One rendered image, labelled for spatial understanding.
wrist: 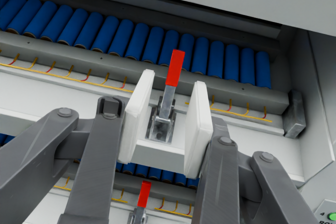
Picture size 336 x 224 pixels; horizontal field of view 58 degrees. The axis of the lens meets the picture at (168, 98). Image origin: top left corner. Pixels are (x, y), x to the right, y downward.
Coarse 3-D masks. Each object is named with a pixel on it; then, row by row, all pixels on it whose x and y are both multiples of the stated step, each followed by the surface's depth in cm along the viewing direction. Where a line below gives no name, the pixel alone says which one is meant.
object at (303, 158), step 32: (128, 0) 40; (160, 0) 40; (256, 32) 41; (288, 64) 42; (0, 96) 32; (32, 96) 32; (64, 96) 33; (96, 96) 34; (288, 96) 35; (320, 96) 32; (0, 128) 33; (288, 128) 34; (320, 128) 30; (160, 160) 33; (288, 160) 33; (320, 160) 29
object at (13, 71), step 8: (8, 72) 33; (16, 72) 33; (24, 72) 33; (32, 72) 33; (40, 80) 34; (48, 80) 33; (56, 80) 33; (64, 80) 33; (80, 88) 34; (88, 88) 33; (96, 88) 34; (104, 88) 34; (128, 96) 34; (152, 104) 34; (184, 112) 34; (224, 120) 34; (232, 120) 34; (240, 120) 34; (256, 128) 34; (264, 128) 34; (272, 128) 34
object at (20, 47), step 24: (0, 48) 34; (24, 48) 33; (48, 48) 34; (72, 48) 34; (96, 72) 35; (120, 72) 34; (192, 72) 35; (216, 96) 35; (240, 96) 34; (264, 96) 34; (264, 120) 34
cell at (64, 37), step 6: (78, 12) 39; (84, 12) 39; (72, 18) 38; (78, 18) 38; (84, 18) 39; (66, 24) 38; (72, 24) 37; (78, 24) 38; (66, 30) 36; (72, 30) 37; (78, 30) 38; (60, 36) 36; (66, 36) 36; (72, 36) 36; (66, 42) 36; (72, 42) 36
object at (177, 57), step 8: (176, 56) 29; (176, 64) 29; (168, 72) 29; (176, 72) 29; (168, 80) 29; (176, 80) 29; (168, 88) 30; (168, 96) 30; (168, 104) 30; (160, 112) 31; (168, 112) 31
